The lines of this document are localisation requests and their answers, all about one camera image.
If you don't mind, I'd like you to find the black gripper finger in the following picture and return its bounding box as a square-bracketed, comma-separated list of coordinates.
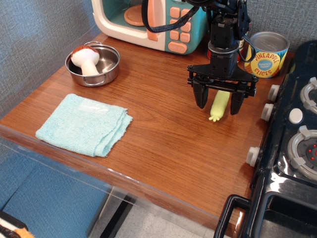
[230, 91, 246, 115]
[192, 80, 209, 109]

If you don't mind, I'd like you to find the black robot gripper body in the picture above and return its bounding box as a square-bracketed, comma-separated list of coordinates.
[187, 59, 258, 97]

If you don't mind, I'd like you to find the spoon with yellow-green handle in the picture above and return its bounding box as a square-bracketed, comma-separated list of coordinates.
[209, 90, 230, 122]

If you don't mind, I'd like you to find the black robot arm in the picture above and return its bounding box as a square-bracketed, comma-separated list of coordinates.
[187, 0, 258, 115]

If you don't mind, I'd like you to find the tomato sauce can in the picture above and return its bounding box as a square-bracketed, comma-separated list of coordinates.
[208, 16, 250, 64]

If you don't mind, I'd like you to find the white stove knob middle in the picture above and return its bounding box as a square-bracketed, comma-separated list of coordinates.
[261, 104, 274, 121]

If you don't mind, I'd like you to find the white stove knob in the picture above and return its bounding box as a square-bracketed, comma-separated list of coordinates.
[246, 147, 260, 167]
[267, 84, 280, 102]
[261, 104, 274, 121]

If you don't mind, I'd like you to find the white stove knob top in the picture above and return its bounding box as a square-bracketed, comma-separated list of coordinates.
[267, 84, 280, 102]

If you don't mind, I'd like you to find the pineapple slices can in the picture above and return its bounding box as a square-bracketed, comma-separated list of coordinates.
[244, 32, 290, 78]

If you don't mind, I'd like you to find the white stove knob bottom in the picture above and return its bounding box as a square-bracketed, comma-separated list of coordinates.
[246, 147, 260, 167]

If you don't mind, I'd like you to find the small steel pot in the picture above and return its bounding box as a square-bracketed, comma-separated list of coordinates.
[65, 41, 120, 87]

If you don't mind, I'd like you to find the teal toy microwave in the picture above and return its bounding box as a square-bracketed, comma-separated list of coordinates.
[92, 0, 208, 55]

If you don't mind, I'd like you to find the light blue folded cloth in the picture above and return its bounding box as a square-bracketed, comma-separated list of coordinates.
[36, 94, 133, 157]

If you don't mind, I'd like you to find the black toy stove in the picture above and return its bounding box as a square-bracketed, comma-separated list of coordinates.
[214, 40, 317, 238]

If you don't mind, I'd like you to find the plush mushroom toy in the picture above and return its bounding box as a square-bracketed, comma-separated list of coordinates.
[71, 45, 100, 76]

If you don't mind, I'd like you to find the orange fuzzy object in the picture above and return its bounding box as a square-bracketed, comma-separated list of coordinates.
[0, 225, 35, 238]

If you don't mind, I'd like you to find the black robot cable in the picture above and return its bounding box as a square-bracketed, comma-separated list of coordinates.
[141, 0, 200, 34]

